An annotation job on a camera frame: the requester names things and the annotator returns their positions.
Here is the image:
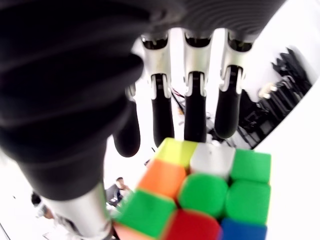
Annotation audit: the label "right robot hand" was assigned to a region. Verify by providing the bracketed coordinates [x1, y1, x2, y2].
[0, 0, 286, 237]

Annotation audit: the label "seated person with dark hair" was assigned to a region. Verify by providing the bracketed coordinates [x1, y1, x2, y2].
[106, 176, 132, 202]

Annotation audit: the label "multicoloured Rubik's cube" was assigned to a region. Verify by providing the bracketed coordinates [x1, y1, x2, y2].
[112, 137, 272, 240]

